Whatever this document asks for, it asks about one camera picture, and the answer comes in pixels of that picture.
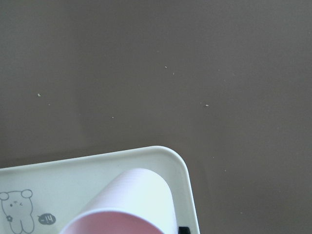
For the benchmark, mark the pink plastic cup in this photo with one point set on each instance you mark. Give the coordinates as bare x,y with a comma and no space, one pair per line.
137,201

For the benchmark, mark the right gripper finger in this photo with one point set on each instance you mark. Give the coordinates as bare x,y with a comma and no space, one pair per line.
183,230

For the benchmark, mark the cream rabbit serving tray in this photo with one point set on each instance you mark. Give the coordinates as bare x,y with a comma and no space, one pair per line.
42,198

